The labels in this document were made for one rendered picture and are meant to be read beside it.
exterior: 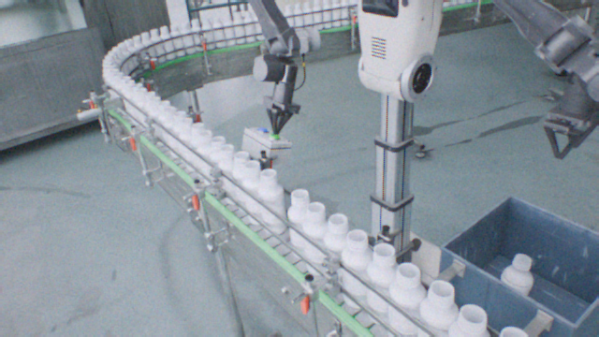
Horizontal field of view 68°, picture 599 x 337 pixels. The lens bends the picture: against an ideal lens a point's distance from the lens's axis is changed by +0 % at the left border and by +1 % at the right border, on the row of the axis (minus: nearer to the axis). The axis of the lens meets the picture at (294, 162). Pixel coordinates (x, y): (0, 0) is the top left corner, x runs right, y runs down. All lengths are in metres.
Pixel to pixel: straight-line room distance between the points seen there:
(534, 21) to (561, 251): 0.69
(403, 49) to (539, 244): 0.66
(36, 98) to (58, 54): 0.40
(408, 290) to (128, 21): 5.76
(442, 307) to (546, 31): 0.50
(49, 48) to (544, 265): 3.68
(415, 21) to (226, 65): 1.49
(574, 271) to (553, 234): 0.11
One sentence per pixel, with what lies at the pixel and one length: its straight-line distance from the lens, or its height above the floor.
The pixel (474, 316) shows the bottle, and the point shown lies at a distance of 0.77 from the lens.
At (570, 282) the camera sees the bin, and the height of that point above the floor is 0.77.
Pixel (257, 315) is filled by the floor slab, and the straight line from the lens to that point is 2.27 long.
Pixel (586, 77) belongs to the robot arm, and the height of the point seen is 1.41.
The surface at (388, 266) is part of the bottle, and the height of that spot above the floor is 1.14.
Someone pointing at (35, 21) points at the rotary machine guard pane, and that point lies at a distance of 4.10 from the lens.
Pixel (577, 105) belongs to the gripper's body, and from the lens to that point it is 0.99.
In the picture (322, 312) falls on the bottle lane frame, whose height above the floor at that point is 0.95.
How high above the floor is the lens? 1.71
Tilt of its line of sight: 31 degrees down
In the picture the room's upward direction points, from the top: 5 degrees counter-clockwise
